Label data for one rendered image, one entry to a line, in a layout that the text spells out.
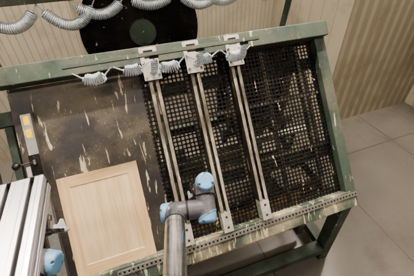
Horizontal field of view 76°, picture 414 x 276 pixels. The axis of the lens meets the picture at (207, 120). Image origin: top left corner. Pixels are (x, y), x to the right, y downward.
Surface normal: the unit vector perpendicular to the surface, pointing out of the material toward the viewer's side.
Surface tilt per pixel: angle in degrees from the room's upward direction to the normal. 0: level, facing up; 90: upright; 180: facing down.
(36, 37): 90
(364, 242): 0
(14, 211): 0
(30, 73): 53
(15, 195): 0
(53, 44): 90
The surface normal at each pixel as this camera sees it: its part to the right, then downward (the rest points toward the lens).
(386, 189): -0.03, -0.79
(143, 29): 0.32, 0.57
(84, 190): 0.24, -0.03
